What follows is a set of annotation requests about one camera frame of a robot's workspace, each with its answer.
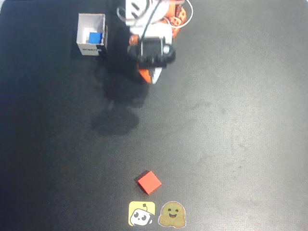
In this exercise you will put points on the blue cube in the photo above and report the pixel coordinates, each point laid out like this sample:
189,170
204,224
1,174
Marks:
95,38

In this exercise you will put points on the orange robot base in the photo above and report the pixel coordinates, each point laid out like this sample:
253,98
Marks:
178,19

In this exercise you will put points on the orange and white robot arm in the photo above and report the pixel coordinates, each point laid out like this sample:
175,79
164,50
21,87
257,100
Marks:
144,12

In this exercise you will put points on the white cardboard box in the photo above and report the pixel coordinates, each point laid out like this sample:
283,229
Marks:
83,26

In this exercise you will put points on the red cube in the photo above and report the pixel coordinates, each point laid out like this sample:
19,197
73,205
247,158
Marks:
149,182

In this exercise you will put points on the black table mat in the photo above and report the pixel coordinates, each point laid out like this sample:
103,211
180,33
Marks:
240,120

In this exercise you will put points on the yellow robot face sticker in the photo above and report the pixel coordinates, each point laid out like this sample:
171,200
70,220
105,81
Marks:
141,213

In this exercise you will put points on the hugging face emoji sticker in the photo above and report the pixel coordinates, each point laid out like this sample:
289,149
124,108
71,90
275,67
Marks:
172,214

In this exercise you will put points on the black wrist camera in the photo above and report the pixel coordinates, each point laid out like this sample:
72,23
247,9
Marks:
151,51

